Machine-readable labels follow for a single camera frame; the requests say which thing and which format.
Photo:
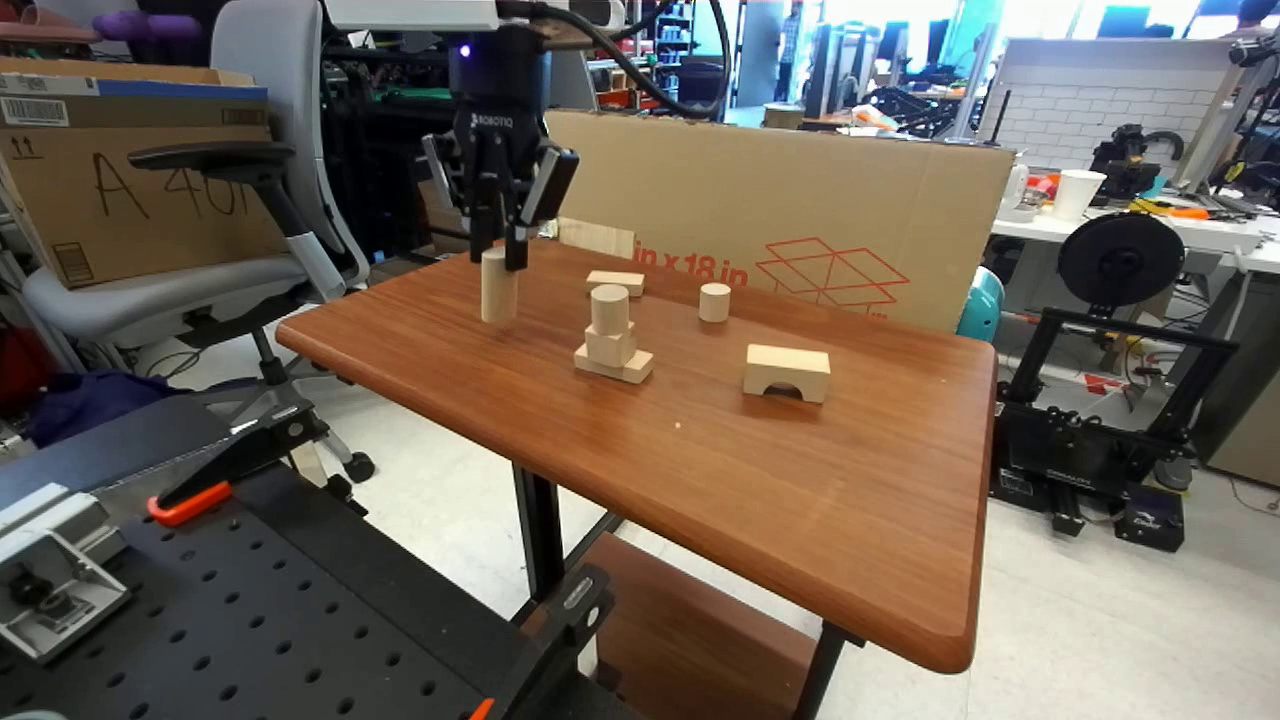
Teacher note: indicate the black perforated workbench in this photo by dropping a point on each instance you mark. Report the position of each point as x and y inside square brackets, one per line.
[283, 606]

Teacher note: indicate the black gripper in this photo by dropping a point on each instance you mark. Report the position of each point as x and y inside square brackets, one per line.
[500, 162]

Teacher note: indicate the tall wooden cylinder block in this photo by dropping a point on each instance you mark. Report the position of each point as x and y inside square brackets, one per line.
[497, 290]

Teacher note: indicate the grey office chair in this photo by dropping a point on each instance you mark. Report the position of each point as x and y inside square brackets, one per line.
[107, 326]

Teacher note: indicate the black clamp foreground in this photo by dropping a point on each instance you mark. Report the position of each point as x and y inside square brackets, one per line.
[568, 623]

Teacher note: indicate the wooden cylinder on square base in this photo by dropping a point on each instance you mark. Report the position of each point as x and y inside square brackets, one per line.
[611, 345]

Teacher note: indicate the orange black clamp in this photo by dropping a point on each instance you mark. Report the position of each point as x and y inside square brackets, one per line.
[246, 455]

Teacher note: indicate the wooden arch block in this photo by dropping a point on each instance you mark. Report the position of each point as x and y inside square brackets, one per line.
[801, 368]

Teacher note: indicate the grey metal bracket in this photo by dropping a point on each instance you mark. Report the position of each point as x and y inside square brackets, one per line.
[55, 570]

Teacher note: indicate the white paper cup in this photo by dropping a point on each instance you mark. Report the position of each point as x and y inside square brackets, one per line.
[1072, 194]

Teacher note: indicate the large cardboard sheet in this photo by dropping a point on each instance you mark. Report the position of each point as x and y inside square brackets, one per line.
[849, 220]

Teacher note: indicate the small flat wooden block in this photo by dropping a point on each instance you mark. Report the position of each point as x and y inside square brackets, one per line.
[628, 283]

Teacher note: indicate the brown cardboard box left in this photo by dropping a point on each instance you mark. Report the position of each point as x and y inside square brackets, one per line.
[68, 132]

